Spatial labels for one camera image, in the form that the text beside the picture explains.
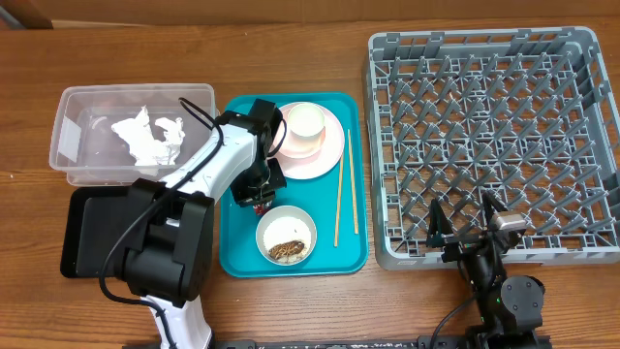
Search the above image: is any grey dishwasher rack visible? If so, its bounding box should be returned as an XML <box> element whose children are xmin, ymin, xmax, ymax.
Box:
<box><xmin>364</xmin><ymin>26</ymin><xmax>619</xmax><ymax>270</ymax></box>

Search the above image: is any left wooden chopstick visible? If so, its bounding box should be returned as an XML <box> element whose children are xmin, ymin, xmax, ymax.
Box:
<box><xmin>333</xmin><ymin>154</ymin><xmax>344</xmax><ymax>248</ymax></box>

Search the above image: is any white cup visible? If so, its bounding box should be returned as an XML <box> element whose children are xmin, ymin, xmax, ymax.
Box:
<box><xmin>288</xmin><ymin>103</ymin><xmax>325</xmax><ymax>140</ymax></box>

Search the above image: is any red snack wrapper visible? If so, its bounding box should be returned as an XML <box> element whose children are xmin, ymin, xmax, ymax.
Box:
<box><xmin>253</xmin><ymin>203</ymin><xmax>271</xmax><ymax>216</ymax></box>

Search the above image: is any clear plastic waste bin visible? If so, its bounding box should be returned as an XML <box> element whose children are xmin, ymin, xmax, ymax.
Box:
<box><xmin>49</xmin><ymin>83</ymin><xmax>219</xmax><ymax>186</ymax></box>

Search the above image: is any black plastic tray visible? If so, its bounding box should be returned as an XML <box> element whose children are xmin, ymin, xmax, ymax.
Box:
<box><xmin>60</xmin><ymin>185</ymin><xmax>156</xmax><ymax>278</ymax></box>

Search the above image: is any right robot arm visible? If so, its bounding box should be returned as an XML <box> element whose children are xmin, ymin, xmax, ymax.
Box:
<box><xmin>426</xmin><ymin>192</ymin><xmax>552</xmax><ymax>348</ymax></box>

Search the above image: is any grey bowl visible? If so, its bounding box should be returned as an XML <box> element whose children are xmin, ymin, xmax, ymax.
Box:
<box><xmin>256</xmin><ymin>206</ymin><xmax>318</xmax><ymax>267</ymax></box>

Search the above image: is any right wooden chopstick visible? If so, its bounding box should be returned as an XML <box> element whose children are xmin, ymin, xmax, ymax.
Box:
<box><xmin>347</xmin><ymin>129</ymin><xmax>359</xmax><ymax>235</ymax></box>

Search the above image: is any pink round plate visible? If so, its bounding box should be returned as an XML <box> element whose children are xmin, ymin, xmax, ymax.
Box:
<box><xmin>272</xmin><ymin>102</ymin><xmax>345</xmax><ymax>179</ymax></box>

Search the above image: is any white tissue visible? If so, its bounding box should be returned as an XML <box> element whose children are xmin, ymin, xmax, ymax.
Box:
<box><xmin>111</xmin><ymin>106</ymin><xmax>185</xmax><ymax>166</ymax></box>

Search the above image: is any pink shallow bowl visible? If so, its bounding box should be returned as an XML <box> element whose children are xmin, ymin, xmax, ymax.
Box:
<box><xmin>276</xmin><ymin>109</ymin><xmax>326</xmax><ymax>159</ymax></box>

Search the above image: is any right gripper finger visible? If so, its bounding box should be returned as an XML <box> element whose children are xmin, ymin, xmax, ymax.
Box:
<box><xmin>481</xmin><ymin>191</ymin><xmax>508</xmax><ymax>228</ymax></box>
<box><xmin>426</xmin><ymin>199</ymin><xmax>453</xmax><ymax>246</ymax></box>

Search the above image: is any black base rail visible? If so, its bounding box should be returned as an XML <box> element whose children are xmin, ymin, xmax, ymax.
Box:
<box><xmin>209</xmin><ymin>335</ymin><xmax>488</xmax><ymax>349</ymax></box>

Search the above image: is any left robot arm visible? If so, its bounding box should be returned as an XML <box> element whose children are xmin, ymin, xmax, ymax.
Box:
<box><xmin>99</xmin><ymin>98</ymin><xmax>286</xmax><ymax>348</ymax></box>

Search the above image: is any white rice with food scrap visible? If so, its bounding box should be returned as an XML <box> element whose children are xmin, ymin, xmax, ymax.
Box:
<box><xmin>263</xmin><ymin>217</ymin><xmax>313</xmax><ymax>265</ymax></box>

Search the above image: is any wooden chopstick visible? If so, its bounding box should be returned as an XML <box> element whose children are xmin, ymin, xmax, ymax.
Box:
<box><xmin>333</xmin><ymin>154</ymin><xmax>344</xmax><ymax>248</ymax></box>
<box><xmin>347</xmin><ymin>129</ymin><xmax>359</xmax><ymax>235</ymax></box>

